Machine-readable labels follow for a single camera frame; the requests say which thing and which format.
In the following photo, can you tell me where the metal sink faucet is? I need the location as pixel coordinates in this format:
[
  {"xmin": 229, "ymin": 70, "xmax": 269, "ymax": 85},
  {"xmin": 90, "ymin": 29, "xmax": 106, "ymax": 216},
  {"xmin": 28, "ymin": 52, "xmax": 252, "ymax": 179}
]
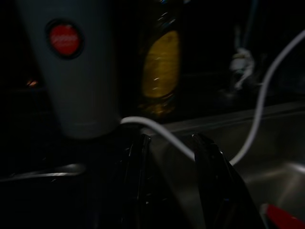
[{"xmin": 228, "ymin": 0, "xmax": 261, "ymax": 92}]

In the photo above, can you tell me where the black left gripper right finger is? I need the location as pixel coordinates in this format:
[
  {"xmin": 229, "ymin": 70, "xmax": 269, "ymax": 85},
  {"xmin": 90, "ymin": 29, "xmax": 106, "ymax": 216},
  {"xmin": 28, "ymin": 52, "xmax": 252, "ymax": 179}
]
[{"xmin": 191, "ymin": 133, "xmax": 265, "ymax": 229}]

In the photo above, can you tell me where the stainless steel sink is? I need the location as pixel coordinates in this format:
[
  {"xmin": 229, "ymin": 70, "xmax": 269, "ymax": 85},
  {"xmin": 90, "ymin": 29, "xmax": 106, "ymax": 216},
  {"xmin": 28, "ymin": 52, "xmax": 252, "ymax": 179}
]
[{"xmin": 142, "ymin": 99, "xmax": 305, "ymax": 229}]

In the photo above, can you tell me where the grey water filter pitcher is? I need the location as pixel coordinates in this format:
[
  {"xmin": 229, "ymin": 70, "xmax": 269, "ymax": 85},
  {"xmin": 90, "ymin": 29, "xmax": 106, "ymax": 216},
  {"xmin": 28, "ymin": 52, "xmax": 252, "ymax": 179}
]
[{"xmin": 16, "ymin": 0, "xmax": 122, "ymax": 141}]

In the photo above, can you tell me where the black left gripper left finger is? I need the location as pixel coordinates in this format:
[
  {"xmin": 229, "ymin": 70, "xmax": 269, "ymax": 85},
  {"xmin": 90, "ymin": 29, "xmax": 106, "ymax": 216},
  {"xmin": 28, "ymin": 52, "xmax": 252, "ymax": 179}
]
[{"xmin": 95, "ymin": 133, "xmax": 152, "ymax": 229}]

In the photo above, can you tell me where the white flexible hose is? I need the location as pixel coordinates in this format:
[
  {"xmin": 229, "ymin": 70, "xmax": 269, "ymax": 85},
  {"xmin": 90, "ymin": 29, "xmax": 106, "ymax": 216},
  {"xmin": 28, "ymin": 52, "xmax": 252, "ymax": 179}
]
[{"xmin": 120, "ymin": 29, "xmax": 305, "ymax": 168}]

